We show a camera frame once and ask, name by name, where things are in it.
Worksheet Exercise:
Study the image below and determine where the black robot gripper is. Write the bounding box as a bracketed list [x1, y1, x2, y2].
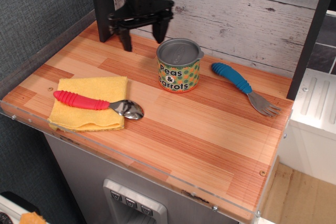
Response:
[108, 0, 174, 52]

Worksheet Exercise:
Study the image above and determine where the peas and carrots toy can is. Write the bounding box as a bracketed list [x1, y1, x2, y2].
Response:
[156, 38, 204, 93]

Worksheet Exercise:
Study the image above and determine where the clear acrylic edge guard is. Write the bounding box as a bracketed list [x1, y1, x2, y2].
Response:
[1, 101, 260, 223]

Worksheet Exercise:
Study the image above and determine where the folded yellow cloth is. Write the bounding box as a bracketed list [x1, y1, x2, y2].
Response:
[48, 77, 128, 131]

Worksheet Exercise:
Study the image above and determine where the grey toy fridge cabinet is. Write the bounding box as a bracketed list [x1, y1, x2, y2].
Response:
[45, 134, 237, 223]

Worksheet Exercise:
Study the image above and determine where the silver dispenser button panel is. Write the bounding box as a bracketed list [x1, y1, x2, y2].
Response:
[103, 179, 168, 223]

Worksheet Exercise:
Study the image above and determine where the white toy sink unit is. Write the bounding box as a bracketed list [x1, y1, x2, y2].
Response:
[277, 69, 335, 184]

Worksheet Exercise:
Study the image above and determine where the orange sponge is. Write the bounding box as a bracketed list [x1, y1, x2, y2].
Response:
[19, 212, 47, 224]

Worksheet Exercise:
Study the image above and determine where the red handled metal spoon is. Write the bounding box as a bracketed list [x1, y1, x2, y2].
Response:
[53, 90, 144, 120]

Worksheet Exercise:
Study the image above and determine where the blue handled metal fork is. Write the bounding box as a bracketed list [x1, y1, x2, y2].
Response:
[212, 62, 281, 116]

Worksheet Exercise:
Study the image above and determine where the dark right shelf post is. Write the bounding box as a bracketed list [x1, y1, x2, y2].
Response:
[287, 0, 331, 101]

